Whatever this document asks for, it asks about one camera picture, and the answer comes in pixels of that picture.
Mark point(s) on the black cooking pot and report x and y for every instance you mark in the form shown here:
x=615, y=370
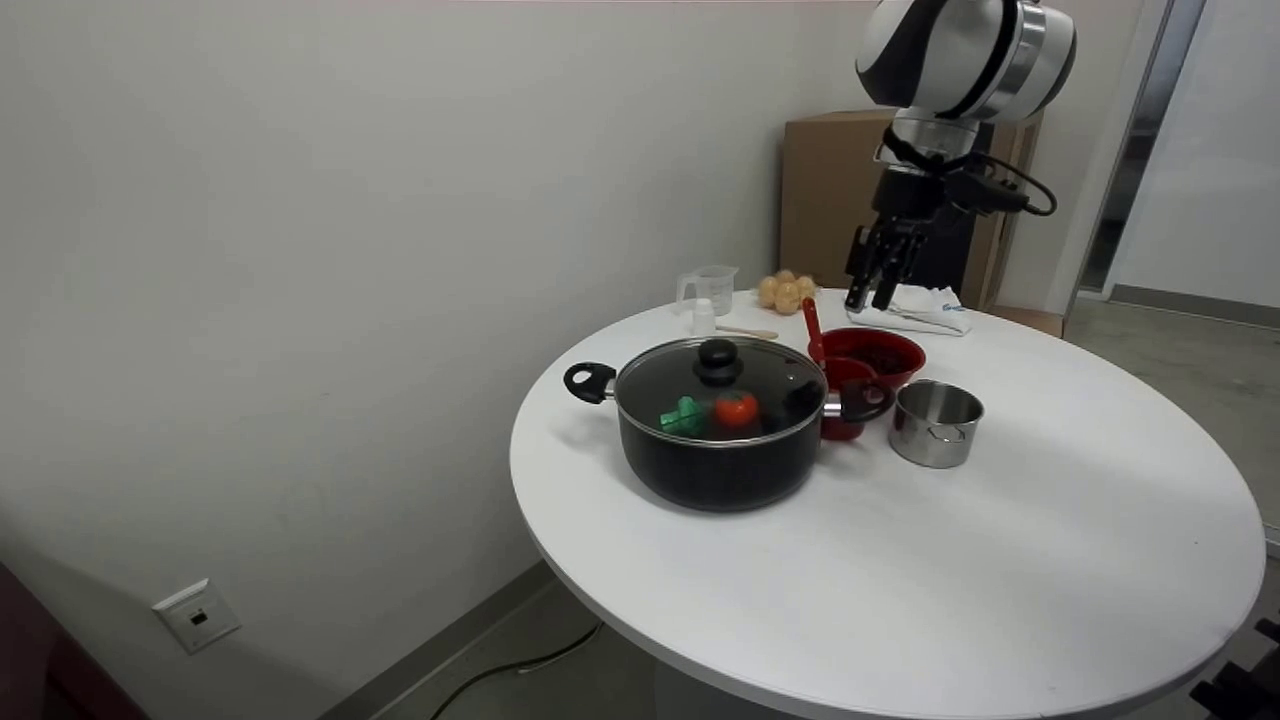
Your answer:
x=721, y=473

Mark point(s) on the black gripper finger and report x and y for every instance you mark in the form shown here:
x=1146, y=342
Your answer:
x=890, y=274
x=858, y=267

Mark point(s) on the red enamel mug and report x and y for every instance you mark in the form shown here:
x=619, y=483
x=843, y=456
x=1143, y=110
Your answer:
x=852, y=402

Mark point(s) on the cardboard box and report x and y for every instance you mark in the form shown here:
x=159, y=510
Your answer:
x=825, y=200

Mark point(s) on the stainless steel cup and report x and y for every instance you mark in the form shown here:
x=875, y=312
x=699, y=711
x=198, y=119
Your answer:
x=935, y=435

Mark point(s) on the black chair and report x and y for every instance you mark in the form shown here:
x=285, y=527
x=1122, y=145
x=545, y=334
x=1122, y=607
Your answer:
x=1240, y=681

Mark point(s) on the glass pot lid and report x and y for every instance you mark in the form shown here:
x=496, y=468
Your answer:
x=772, y=380

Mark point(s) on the beige round bun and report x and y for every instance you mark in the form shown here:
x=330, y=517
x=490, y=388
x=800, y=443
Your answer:
x=768, y=293
x=798, y=289

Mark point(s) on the green toy vegetable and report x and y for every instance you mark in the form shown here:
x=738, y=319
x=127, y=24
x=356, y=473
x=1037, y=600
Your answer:
x=682, y=417

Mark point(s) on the white wall outlet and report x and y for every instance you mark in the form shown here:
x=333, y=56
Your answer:
x=198, y=618

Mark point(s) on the small white bottle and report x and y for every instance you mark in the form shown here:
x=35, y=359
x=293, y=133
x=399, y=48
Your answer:
x=702, y=319

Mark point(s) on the red bowl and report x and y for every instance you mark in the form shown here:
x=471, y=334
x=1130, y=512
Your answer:
x=880, y=349

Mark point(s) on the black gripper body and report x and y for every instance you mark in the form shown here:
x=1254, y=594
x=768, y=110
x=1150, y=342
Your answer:
x=907, y=207

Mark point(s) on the white desk maroon side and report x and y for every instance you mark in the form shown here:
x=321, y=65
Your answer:
x=53, y=655

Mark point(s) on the clear glass measuring cup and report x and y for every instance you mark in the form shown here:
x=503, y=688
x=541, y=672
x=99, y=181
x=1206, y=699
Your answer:
x=710, y=286

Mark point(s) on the white towel blue print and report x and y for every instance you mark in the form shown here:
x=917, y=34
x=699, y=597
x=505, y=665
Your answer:
x=935, y=311

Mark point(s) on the grey door frame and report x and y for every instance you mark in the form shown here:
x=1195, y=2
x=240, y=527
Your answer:
x=1146, y=133

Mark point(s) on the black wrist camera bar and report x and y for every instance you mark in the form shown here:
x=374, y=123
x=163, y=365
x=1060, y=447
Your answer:
x=982, y=198

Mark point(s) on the red toy tomato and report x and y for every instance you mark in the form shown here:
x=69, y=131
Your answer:
x=738, y=410

